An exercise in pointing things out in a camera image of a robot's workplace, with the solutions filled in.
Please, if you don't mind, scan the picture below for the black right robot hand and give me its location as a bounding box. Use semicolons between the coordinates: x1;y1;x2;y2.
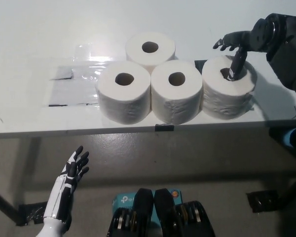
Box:
213;18;276;80

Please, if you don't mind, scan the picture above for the clear plastic sheet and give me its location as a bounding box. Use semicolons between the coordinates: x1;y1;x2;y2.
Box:
48;66;102;107

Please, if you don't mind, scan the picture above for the black diagonal table leg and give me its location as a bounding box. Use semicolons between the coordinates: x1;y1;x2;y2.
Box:
282;170;296;210
0;185;19;227

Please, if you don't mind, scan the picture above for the clear plastic film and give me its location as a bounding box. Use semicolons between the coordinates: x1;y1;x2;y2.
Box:
73;43;128;81

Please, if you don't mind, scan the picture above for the black object with blue patch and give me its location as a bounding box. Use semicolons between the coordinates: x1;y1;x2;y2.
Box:
268;127;296;158

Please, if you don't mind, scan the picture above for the black tape patch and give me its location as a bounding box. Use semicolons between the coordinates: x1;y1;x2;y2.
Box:
193;60;256;112

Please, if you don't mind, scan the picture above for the small black edge clip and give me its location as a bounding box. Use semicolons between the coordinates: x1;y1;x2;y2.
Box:
154;124;175;131

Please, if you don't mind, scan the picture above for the white toilet paper roll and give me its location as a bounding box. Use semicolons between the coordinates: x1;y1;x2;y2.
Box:
200;55;258;121
149;60;203;124
125;31;176;74
96;61;151;125

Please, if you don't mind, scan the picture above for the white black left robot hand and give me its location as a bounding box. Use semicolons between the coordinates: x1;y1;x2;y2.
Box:
43;145;90;222

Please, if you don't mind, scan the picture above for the teal router box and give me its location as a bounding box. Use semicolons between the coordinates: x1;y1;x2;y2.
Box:
112;189;183;228

